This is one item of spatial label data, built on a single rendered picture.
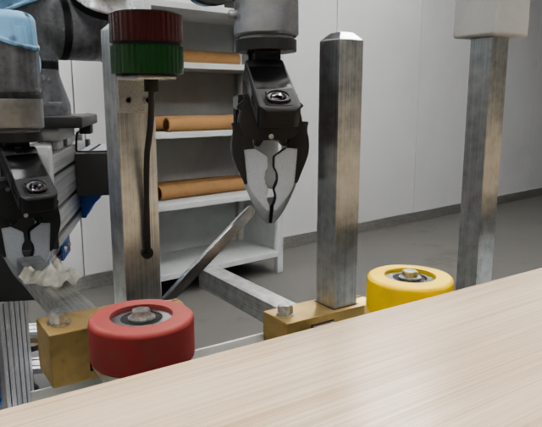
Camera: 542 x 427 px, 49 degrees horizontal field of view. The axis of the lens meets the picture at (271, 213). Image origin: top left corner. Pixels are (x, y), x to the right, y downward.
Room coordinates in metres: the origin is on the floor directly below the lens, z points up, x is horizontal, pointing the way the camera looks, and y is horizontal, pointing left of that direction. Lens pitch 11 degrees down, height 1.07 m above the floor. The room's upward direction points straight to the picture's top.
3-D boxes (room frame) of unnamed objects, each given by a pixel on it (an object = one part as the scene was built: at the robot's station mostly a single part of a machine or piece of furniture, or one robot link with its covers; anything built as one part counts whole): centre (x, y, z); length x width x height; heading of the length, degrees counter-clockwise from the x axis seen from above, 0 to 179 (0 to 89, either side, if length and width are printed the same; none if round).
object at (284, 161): (0.72, -0.01, 0.97); 0.06 x 0.03 x 0.09; 9
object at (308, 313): (0.68, -0.06, 0.80); 0.13 x 0.06 x 0.05; 124
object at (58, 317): (0.51, 0.19, 0.88); 0.02 x 0.02 x 0.01
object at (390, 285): (0.54, -0.13, 0.85); 0.08 x 0.08 x 0.11
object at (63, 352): (0.54, 0.15, 0.85); 0.13 x 0.06 x 0.05; 124
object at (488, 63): (0.84, -0.30, 0.92); 0.05 x 0.04 x 0.45; 124
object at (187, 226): (3.50, 0.41, 0.77); 0.90 x 0.45 x 1.55; 130
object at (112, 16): (0.51, 0.10, 1.13); 0.06 x 0.06 x 0.02
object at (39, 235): (0.82, 0.33, 0.86); 0.06 x 0.03 x 0.09; 34
